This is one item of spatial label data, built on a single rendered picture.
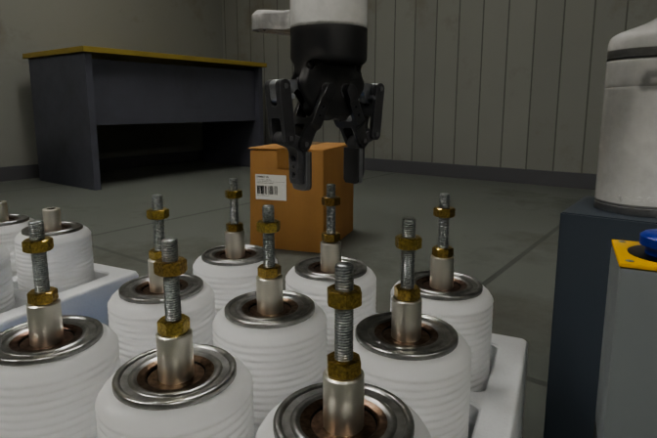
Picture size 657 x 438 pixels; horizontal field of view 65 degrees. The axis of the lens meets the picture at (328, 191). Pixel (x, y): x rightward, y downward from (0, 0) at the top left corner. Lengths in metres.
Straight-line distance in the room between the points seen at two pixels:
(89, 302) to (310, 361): 0.41
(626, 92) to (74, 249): 0.70
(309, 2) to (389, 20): 2.90
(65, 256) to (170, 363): 0.45
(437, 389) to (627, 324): 0.14
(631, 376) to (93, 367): 0.37
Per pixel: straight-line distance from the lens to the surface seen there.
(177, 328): 0.34
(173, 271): 0.32
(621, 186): 0.66
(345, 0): 0.49
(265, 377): 0.42
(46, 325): 0.42
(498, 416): 0.46
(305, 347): 0.42
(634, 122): 0.65
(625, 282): 0.41
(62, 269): 0.77
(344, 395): 0.28
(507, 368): 0.53
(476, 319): 0.48
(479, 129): 3.08
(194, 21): 4.18
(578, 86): 2.94
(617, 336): 0.42
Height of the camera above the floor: 0.42
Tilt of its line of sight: 9 degrees down
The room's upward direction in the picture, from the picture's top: straight up
